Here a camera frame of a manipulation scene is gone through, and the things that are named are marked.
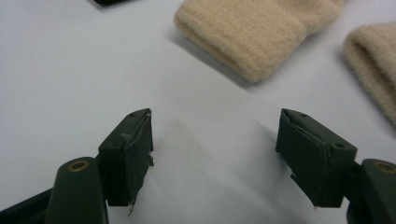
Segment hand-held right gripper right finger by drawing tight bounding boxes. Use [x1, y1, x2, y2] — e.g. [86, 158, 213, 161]
[275, 107, 358, 209]

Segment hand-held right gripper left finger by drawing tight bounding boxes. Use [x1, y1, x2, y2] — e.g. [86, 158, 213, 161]
[97, 107, 155, 217]

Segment beige fuzzy glove yellow fingers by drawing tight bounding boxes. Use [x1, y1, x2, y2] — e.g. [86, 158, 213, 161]
[173, 0, 346, 84]
[343, 21, 396, 127]

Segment black object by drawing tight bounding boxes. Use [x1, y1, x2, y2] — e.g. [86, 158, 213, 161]
[92, 0, 133, 7]

